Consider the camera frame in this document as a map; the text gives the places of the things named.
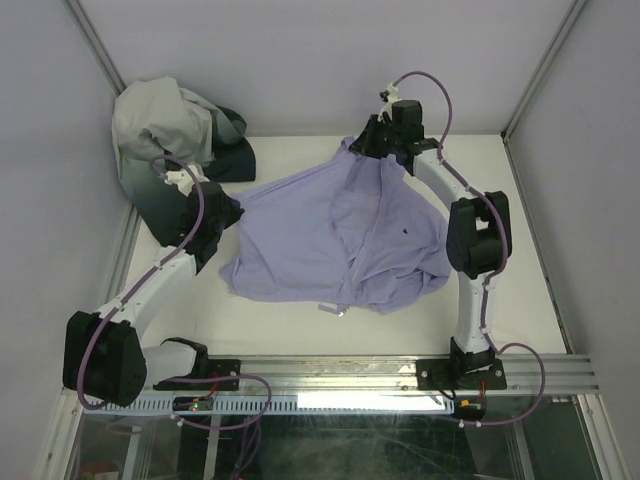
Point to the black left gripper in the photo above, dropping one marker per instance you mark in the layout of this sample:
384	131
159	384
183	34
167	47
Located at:
396	138

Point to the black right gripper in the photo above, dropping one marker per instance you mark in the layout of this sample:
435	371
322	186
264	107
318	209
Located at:
219	208

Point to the lavender purple jacket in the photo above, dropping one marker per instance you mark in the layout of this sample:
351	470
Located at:
347	233

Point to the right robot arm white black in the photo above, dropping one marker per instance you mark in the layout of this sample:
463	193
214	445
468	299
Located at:
478	245

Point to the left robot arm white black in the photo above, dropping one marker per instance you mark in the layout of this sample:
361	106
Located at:
115	330

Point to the grey and dark green jacket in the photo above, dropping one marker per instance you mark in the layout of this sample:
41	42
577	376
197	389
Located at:
159	126

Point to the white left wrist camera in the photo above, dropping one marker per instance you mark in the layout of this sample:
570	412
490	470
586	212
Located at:
185	179

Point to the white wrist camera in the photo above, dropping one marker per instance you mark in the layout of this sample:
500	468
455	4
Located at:
185	179
389	96

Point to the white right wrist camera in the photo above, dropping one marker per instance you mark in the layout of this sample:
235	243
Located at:
389	96

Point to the aluminium right corner post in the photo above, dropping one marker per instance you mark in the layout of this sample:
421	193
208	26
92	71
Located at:
545	65

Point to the aluminium corner post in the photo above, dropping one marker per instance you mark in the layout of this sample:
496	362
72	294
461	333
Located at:
545	65
96	46

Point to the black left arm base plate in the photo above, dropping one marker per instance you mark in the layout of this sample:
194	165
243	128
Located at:
216	374

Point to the aluminium left corner post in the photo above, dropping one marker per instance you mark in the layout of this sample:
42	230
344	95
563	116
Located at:
96	46

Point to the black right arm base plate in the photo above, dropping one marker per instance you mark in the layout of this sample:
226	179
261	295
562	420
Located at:
434	374

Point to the grey slotted cable duct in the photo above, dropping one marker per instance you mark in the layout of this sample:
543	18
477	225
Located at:
305	403

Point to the aluminium mounting rail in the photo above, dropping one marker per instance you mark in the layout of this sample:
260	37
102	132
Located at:
330	372

